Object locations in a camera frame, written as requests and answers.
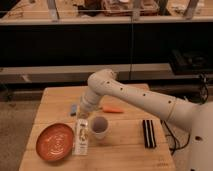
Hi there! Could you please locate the black device on shelf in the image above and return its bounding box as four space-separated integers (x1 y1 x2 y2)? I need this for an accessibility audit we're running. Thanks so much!
169 50 213 75

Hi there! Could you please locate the black cable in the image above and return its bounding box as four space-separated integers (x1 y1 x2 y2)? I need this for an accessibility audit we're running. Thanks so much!
161 73 210 156

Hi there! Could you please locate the white cup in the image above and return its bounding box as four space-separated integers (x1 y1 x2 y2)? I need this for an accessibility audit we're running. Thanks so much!
90 116 109 140

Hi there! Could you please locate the white labelled bottle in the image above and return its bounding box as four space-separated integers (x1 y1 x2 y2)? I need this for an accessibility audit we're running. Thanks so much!
74 119 88 155

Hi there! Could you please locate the orange toy carrot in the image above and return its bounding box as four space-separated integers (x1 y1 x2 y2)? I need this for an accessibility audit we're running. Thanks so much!
99 106 124 113

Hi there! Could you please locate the black and white striped block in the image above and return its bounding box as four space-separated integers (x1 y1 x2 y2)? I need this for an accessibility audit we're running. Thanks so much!
142 120 156 149

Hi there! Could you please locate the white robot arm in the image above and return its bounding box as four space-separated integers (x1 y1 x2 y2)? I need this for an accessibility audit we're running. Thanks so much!
79 69 213 171

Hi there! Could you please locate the wooden table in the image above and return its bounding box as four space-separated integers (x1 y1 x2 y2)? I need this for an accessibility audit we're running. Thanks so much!
19 86 175 171

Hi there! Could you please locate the blue sponge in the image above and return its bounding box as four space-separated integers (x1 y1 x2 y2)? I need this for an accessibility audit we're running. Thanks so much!
70 104 78 116

